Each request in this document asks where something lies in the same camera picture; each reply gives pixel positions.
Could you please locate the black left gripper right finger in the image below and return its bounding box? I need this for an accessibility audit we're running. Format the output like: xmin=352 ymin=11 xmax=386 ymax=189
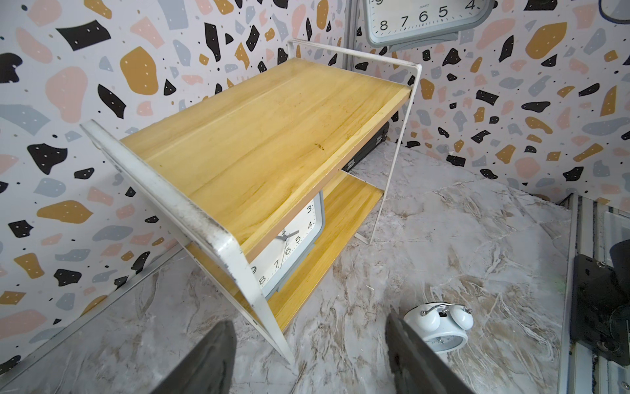
xmin=385 ymin=311 xmax=473 ymax=394

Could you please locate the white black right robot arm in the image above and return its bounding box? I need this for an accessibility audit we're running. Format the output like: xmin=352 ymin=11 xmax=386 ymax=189
xmin=570 ymin=240 xmax=629 ymax=366

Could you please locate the wooden shelf white metal frame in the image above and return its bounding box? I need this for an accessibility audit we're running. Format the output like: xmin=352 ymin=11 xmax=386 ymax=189
xmin=82 ymin=39 xmax=422 ymax=364

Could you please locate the black flat case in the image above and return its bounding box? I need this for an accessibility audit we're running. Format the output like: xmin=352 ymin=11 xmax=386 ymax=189
xmin=342 ymin=122 xmax=390 ymax=172

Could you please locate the grey square clock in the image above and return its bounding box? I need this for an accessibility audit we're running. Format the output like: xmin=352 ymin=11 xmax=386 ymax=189
xmin=363 ymin=0 xmax=495 ymax=49
xmin=250 ymin=191 xmax=325 ymax=300

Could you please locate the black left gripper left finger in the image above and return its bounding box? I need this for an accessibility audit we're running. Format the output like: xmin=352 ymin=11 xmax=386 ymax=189
xmin=152 ymin=319 xmax=237 ymax=393

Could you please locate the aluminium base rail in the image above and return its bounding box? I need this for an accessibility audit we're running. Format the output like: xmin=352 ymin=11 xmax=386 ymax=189
xmin=558 ymin=194 xmax=629 ymax=393

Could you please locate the white twin-bell clock left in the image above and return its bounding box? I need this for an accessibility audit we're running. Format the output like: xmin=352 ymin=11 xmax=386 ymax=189
xmin=404 ymin=301 xmax=474 ymax=355

